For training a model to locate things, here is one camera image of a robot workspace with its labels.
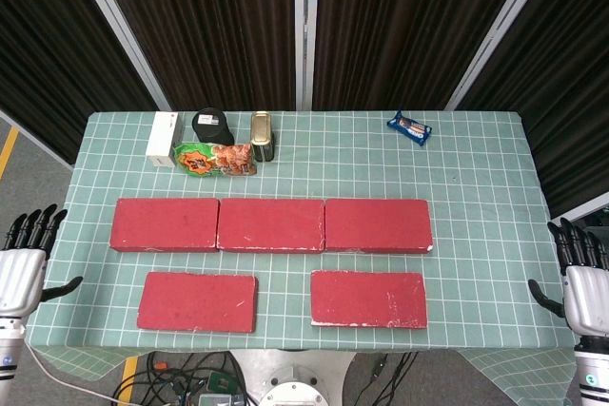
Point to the white partition post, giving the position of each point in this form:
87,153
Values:
504,30
305,30
119,30

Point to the white partition bottom rail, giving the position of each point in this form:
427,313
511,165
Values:
33,137
583,213

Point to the gold-lidded dark tin can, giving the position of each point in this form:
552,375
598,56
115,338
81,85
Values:
261,132

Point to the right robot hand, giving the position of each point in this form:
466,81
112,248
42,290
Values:
587,296

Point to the white cardboard box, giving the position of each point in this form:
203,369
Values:
162,140

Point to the dark brown partition panel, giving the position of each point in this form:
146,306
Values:
404,21
38,44
571,68
214,21

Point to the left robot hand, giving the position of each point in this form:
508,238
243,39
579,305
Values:
19,277

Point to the green checkered tablecloth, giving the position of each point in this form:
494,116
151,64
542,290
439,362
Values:
476,211

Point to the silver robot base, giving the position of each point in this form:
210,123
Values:
295,377

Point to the black cylindrical canister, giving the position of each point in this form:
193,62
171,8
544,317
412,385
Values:
209,123

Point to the green circuit board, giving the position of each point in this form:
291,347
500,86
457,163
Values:
220,382

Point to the green orange snack bag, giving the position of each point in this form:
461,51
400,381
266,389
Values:
214,161

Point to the red foam brick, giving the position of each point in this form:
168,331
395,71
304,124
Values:
271,225
368,299
164,225
197,301
378,225

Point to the blue cookie packet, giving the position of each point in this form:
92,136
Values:
409,128

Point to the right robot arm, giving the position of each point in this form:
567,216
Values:
592,373

